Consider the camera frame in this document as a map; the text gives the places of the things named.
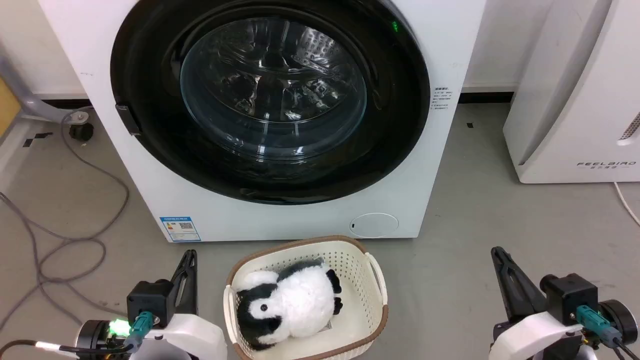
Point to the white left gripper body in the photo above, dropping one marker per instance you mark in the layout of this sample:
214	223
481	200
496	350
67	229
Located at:
197	336

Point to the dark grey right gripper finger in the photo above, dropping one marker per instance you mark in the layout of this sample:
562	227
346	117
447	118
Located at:
525	290
506	287

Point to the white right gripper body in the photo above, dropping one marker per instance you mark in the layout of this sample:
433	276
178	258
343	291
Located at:
530	336

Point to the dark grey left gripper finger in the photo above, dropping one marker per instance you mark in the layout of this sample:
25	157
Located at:
191	292
178	279

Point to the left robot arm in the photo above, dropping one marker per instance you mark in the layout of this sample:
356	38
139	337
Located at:
92	336

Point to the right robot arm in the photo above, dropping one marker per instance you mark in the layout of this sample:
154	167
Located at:
620	317

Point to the white washing machine body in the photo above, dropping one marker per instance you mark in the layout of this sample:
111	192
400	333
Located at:
280	220

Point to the black round washer door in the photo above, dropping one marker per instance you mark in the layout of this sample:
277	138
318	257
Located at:
150	65

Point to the blue energy label sticker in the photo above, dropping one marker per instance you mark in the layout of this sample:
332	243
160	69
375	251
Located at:
180	229

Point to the black white penguin plush toy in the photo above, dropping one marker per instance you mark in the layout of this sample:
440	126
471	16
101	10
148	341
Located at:
300	300

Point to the round white filter cover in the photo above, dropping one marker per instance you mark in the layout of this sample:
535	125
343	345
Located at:
374	225

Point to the cream laundry basket brown rim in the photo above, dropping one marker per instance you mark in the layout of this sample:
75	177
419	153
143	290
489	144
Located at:
357	280

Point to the black caster wheel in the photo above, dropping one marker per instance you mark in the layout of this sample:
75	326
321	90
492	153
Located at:
81	131

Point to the white air purifier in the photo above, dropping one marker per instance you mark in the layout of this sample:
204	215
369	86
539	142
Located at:
560	100

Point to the small printed text sticker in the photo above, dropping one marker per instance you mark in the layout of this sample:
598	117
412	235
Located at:
442	98

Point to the grey metal stand leg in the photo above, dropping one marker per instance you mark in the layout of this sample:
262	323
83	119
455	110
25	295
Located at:
30	100

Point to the yellow wooden panel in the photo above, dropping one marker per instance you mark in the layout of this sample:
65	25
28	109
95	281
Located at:
7	107

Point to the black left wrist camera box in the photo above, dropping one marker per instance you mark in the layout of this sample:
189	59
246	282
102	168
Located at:
150	301

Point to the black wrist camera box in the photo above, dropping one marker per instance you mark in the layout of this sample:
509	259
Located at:
150	301
572	296

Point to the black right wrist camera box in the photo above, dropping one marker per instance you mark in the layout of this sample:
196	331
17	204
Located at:
572	296

